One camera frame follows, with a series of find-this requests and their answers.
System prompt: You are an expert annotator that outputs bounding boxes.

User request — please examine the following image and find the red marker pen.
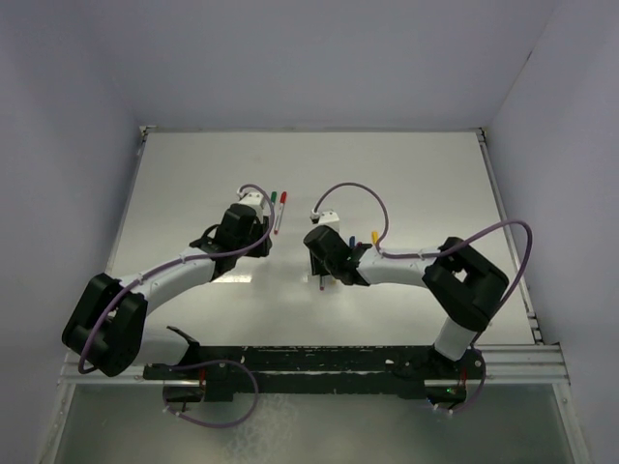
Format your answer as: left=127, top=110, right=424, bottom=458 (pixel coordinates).
left=273, top=194, right=286, bottom=235

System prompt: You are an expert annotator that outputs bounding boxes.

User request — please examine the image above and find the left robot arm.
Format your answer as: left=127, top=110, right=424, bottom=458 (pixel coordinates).
left=62, top=193, right=273, bottom=379

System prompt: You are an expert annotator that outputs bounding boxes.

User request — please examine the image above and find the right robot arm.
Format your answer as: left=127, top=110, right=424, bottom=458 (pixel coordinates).
left=304, top=225, right=509, bottom=378

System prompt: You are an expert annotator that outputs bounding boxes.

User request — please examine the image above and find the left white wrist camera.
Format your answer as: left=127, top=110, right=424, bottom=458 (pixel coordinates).
left=237, top=189, right=268, bottom=221

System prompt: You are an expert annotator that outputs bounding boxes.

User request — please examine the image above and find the black base frame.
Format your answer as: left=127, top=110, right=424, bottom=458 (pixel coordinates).
left=143, top=340, right=486, bottom=405

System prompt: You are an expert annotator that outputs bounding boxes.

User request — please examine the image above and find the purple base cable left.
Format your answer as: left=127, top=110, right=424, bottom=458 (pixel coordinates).
left=162, top=358, right=262, bottom=428

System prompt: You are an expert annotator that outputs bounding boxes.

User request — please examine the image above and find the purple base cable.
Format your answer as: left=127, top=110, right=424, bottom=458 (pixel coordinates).
left=162, top=358, right=262, bottom=428
left=432, top=347, right=487, bottom=417

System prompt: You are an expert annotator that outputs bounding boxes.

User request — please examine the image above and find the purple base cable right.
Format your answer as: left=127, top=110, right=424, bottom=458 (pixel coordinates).
left=432, top=347, right=487, bottom=417

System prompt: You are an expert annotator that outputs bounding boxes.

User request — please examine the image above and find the aluminium rail front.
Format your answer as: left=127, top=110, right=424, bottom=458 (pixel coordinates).
left=57, top=350, right=163, bottom=387

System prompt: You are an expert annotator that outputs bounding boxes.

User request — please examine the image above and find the aluminium rail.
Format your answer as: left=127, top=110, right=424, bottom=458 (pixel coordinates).
left=476, top=129, right=570, bottom=386
left=57, top=350, right=163, bottom=387

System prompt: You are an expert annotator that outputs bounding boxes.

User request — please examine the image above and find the aluminium rail right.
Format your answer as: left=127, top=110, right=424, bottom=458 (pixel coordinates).
left=476, top=129, right=570, bottom=386

